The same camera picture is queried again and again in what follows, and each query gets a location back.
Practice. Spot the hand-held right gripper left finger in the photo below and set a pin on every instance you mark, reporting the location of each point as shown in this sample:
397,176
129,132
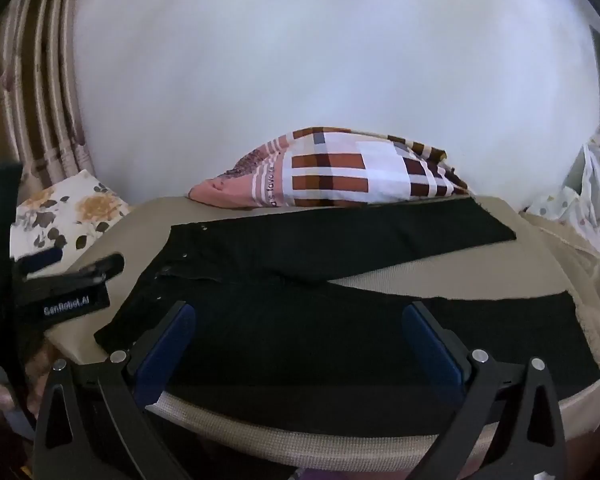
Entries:
165,355

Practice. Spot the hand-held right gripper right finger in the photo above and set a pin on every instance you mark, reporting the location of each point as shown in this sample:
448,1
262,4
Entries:
435,352

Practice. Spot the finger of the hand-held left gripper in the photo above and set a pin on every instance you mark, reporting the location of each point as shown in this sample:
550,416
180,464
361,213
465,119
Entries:
102,265
40,260

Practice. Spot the black pants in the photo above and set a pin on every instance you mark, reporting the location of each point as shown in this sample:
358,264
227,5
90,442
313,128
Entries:
280,335

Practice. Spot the floral pillow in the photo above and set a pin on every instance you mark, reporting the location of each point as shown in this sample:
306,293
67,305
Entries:
90,205

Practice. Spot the beige bed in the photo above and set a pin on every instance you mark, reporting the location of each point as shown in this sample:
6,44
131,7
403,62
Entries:
430,275

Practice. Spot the striped floral curtain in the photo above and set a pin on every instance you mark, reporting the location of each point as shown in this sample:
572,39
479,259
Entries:
40,110

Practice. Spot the plaid red white blanket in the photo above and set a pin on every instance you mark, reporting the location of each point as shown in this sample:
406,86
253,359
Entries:
330,170

